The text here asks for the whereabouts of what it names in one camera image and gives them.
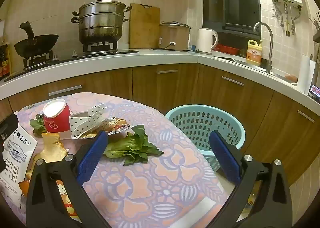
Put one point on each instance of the small lit screen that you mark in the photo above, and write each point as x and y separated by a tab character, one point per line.
315	90

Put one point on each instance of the dark sauce bottle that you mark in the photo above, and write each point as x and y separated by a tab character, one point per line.
3	60

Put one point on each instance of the white paper towel roll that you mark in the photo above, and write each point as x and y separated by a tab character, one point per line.
305	75

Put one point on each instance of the white electric kettle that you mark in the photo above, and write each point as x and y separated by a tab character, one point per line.
205	40

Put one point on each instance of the large green bok choy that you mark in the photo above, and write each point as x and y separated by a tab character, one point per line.
130	145

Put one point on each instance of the beige rice cooker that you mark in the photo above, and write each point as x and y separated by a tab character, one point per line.
173	34

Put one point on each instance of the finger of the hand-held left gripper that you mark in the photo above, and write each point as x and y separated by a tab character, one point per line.
9	123

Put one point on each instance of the red paper cup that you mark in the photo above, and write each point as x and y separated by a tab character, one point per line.
58	120

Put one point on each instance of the small green bok choy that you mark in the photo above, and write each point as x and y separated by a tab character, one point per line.
37	125

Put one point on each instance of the light blue plastic basket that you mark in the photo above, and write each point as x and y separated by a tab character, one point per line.
190	120

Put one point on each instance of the wooden cabinet door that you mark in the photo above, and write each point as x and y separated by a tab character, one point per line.
282	130
100	83
165	88
225	95

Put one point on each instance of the stainless steel steamer pot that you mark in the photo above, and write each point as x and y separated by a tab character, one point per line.
100	23

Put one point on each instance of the white polka dot bag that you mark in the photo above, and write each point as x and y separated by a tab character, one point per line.
82	123

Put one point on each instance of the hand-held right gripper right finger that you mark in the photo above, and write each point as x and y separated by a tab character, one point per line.
226	159

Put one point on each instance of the red tray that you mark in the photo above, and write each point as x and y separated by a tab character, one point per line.
226	48

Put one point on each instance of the wooden cutting board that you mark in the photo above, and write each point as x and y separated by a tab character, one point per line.
143	25

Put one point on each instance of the yellow detergent bottle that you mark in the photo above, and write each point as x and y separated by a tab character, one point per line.
253	54

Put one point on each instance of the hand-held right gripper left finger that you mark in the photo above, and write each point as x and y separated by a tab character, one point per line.
92	158

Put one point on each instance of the metal kitchen faucet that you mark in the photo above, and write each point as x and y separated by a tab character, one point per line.
270	50

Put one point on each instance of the hanging utensil rack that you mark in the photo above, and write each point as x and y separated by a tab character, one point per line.
317	25

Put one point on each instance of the silver yellow snack wrapper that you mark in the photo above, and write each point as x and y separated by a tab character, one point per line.
115	124

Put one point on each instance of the black wok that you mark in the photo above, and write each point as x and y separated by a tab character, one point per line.
37	44

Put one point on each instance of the orange snack packet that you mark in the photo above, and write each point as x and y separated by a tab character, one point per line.
63	193

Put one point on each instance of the black gas stove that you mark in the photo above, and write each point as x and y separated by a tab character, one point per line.
110	52

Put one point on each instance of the white milk carton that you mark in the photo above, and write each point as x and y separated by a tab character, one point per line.
15	153

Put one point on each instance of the steel kitchen sink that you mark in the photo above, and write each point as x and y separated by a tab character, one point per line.
240	60

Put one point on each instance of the white wall socket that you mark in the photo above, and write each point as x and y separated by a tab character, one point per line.
274	12

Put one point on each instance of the water heater pipes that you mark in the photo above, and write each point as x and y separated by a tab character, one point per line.
285	15

